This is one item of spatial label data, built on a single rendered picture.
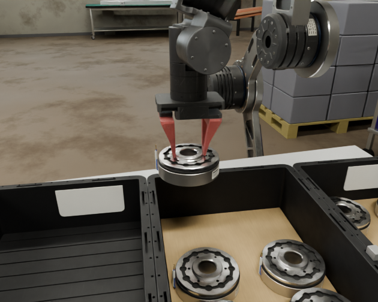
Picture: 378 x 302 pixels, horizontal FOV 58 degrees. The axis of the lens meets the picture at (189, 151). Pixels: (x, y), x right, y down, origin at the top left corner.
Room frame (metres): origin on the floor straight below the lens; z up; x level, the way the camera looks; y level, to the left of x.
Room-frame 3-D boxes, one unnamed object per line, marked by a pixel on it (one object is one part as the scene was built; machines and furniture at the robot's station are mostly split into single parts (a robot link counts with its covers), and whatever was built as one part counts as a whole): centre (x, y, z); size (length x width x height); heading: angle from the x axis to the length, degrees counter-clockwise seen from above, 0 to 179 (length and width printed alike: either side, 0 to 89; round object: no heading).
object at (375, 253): (0.36, -0.26, 0.94); 0.02 x 0.01 x 0.01; 9
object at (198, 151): (0.51, 0.00, 1.01); 0.05 x 0.05 x 0.01
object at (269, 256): (0.42, -0.17, 0.86); 0.10 x 0.10 x 0.01
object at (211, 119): (0.51, -0.01, 1.06); 0.07 x 0.07 x 0.09; 8
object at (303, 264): (0.42, -0.17, 0.86); 0.05 x 0.05 x 0.01
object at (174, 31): (0.51, 0.00, 1.19); 0.07 x 0.06 x 0.07; 15
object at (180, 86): (0.51, 0.00, 1.13); 0.10 x 0.07 x 0.07; 98
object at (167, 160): (0.51, 0.00, 1.01); 0.10 x 0.10 x 0.01
